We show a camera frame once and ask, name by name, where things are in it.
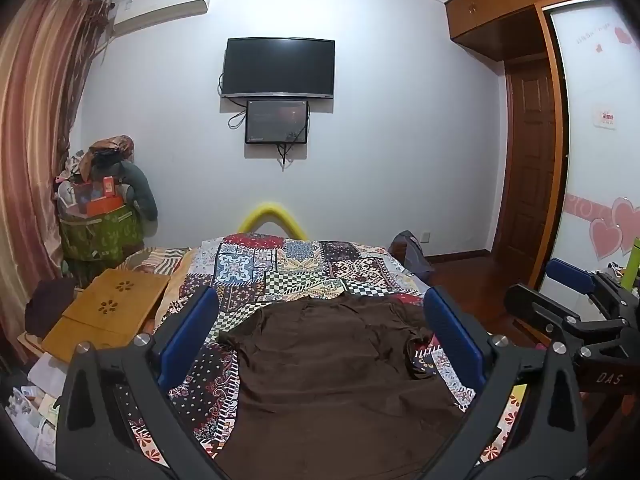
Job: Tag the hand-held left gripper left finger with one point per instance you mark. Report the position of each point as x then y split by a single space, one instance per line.
189 332

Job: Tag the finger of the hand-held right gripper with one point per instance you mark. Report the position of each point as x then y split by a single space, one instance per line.
567 272
537 305

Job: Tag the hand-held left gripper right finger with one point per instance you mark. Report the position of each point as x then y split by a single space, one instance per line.
452 332

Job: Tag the brown shirt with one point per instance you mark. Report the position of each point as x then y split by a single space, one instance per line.
330 375

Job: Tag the wooden lap table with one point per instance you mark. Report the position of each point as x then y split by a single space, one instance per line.
107 310

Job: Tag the dark backpack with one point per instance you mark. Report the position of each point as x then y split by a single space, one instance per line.
412 255

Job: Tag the patchwork printed blanket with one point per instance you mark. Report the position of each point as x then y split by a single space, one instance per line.
280 270

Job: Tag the brown wooden door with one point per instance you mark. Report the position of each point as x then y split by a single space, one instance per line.
530 165

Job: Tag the white wardrobe door with hearts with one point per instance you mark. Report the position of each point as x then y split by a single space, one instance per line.
597 160

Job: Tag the green patterned bag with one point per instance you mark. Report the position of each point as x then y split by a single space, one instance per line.
100 232

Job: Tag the yellow foam bar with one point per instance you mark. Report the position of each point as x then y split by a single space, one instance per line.
272 217

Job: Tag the pile of papers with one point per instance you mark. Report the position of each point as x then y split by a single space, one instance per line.
35 410

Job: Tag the small black monitor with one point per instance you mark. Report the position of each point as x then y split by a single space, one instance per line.
276 122

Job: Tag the striped brown curtain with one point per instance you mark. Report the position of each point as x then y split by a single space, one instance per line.
40 125

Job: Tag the wooden overhead cabinet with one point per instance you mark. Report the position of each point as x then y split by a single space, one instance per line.
515 5

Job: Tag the white air conditioner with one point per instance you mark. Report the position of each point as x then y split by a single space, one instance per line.
160 7

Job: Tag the black wall television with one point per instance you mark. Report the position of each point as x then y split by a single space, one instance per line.
278 67

